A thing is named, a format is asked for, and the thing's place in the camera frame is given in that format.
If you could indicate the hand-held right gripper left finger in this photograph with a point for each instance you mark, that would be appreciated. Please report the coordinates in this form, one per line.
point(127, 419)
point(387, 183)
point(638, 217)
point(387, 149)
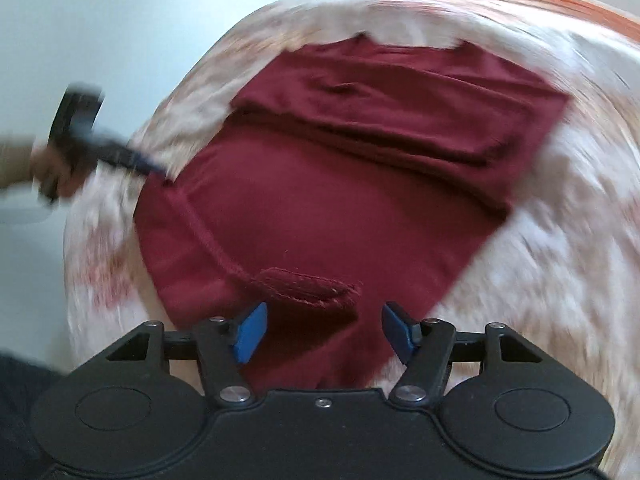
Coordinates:
point(250, 334)

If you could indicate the person's left hand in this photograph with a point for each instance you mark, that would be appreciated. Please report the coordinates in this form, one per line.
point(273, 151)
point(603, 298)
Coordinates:
point(47, 165)

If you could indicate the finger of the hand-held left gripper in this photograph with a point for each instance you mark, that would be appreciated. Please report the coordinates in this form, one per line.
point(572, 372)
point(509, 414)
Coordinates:
point(125, 155)

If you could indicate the floral beige quilt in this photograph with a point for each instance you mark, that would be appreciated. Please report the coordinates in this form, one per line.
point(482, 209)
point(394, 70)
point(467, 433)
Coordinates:
point(550, 270)

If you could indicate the dark cloth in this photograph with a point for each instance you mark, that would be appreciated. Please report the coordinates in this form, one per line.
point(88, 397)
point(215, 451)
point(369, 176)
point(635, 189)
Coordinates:
point(25, 410)

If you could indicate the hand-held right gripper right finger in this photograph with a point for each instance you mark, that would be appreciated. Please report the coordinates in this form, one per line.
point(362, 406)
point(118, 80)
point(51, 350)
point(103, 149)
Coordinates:
point(397, 334)

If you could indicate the person's left forearm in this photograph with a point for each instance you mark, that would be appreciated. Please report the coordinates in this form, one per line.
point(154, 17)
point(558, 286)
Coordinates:
point(15, 165)

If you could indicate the orange bed sheet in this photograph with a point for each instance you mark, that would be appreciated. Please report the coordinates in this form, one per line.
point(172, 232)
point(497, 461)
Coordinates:
point(575, 2)

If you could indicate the dark red long-sleeved sweater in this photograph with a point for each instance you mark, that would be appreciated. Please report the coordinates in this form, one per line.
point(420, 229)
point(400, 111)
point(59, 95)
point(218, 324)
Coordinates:
point(325, 200)

